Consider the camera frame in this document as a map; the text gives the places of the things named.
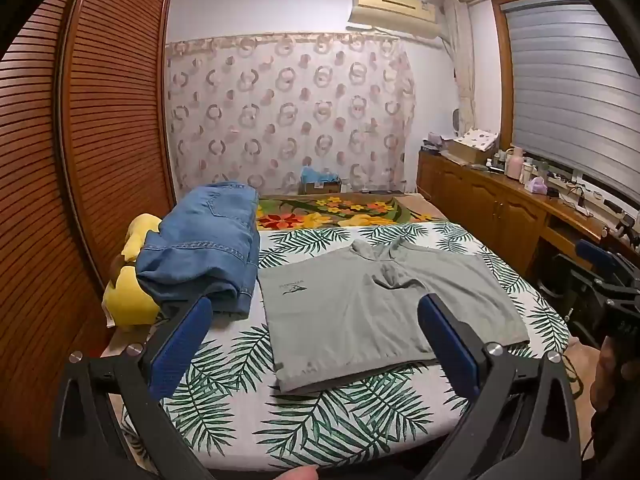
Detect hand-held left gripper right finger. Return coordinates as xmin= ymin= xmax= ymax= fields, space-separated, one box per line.
xmin=417 ymin=292 xmax=583 ymax=480

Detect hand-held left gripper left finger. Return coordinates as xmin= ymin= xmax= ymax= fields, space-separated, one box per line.
xmin=50 ymin=295 xmax=216 ymax=480

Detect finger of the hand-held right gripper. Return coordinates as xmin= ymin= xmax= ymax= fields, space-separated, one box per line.
xmin=574 ymin=239 xmax=632 ymax=282
xmin=554 ymin=254 xmax=617 ymax=308

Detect grey pants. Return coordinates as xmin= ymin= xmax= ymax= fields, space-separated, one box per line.
xmin=257 ymin=236 xmax=531 ymax=395

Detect person's right hand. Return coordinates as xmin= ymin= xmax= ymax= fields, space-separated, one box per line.
xmin=590 ymin=335 xmax=632 ymax=413

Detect person's left hand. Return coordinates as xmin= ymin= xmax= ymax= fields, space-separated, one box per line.
xmin=270 ymin=465 xmax=321 ymax=480

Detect blue denim jeans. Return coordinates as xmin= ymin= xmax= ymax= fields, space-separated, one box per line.
xmin=136 ymin=181 xmax=261 ymax=321

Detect wooden cabinet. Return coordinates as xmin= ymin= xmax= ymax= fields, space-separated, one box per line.
xmin=417 ymin=150 xmax=640 ymax=281

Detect pink bottle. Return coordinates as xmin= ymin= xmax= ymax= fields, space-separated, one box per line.
xmin=504 ymin=146 xmax=526 ymax=179

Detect leaf print bed sheet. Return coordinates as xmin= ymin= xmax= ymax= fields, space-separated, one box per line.
xmin=107 ymin=220 xmax=571 ymax=471

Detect grey window blind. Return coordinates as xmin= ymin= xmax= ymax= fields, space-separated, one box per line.
xmin=500 ymin=0 xmax=640 ymax=201

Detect spotted white box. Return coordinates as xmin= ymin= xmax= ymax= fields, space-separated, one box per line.
xmin=445 ymin=129 xmax=501 ymax=166

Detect floral blanket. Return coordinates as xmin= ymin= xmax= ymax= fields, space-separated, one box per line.
xmin=256 ymin=192 xmax=448 ymax=231

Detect cardboard box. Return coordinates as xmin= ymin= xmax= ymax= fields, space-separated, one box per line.
xmin=299 ymin=175 xmax=343 ymax=195

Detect blue cloth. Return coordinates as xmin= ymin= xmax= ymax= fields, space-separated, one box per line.
xmin=300 ymin=166 xmax=341 ymax=185

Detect cream window curtain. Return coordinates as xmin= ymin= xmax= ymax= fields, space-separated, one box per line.
xmin=442 ymin=0 xmax=476 ymax=136

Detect wooden louvered wardrobe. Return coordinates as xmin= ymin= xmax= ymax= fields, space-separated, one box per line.
xmin=0 ymin=0 xmax=176 ymax=480

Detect circle print sheer curtain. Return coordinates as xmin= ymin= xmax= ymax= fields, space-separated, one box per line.
xmin=165 ymin=31 xmax=418 ymax=196

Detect cream air conditioner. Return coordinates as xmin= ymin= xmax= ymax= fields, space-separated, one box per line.
xmin=347 ymin=0 xmax=441 ymax=43

